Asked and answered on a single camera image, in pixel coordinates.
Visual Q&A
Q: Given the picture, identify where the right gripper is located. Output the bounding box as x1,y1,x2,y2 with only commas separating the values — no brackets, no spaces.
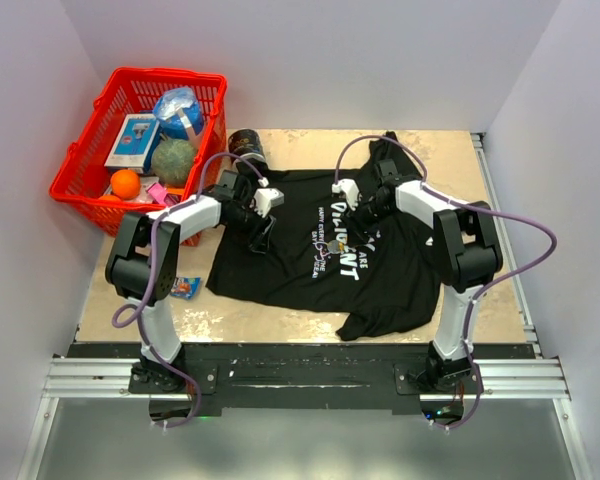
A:
340,195,396,248

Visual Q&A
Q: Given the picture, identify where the black t-shirt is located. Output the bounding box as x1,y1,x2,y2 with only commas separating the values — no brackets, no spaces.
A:
205,130,444,343

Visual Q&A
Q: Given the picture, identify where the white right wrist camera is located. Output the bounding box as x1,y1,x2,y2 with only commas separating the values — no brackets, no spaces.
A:
331,179,361,211

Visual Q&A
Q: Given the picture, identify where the red plastic basket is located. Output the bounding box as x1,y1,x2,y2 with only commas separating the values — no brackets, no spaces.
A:
49,67,228,237

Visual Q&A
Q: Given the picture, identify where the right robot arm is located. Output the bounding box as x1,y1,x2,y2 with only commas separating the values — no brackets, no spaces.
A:
332,160,503,393

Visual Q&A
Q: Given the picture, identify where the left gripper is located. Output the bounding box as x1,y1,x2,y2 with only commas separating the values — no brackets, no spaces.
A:
224,201,275,254

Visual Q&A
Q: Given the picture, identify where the pink package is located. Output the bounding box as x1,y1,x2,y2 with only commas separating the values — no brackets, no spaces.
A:
146,182,179,206

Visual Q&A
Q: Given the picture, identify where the aluminium rail frame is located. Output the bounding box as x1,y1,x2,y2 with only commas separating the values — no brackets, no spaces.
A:
17,129,594,480

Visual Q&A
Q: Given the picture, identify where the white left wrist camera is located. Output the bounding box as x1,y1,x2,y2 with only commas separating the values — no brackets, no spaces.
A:
254,188,284,218

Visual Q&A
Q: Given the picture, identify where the green melon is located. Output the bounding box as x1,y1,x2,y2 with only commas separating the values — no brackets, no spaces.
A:
151,138,198,188

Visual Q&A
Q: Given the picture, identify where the black cylindrical can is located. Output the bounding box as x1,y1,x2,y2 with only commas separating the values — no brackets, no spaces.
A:
228,129,268,171

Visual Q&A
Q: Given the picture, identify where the blue plastic wrapped roll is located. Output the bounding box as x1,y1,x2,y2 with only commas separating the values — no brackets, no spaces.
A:
153,87,205,148

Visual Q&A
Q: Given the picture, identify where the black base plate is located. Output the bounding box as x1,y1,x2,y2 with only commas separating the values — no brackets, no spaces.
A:
67,342,486,417

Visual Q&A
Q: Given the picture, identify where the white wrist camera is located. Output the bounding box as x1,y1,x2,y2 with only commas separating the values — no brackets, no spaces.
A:
254,188,284,218
331,179,361,211

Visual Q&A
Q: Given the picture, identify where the blue white razor box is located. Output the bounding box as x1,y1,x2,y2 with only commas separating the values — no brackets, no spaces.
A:
104,113,160,175

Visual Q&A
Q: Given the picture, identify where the orange fruit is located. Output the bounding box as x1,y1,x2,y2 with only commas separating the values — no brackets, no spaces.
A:
110,169,141,200

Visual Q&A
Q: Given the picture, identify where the small metal brooch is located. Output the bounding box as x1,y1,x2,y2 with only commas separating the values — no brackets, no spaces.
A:
327,240,346,254

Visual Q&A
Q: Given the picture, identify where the blue candy packet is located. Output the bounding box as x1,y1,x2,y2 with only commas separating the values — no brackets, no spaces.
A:
170,277,201,300

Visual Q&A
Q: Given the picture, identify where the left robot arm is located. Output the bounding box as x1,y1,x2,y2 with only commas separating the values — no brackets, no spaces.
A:
105,171,284,392

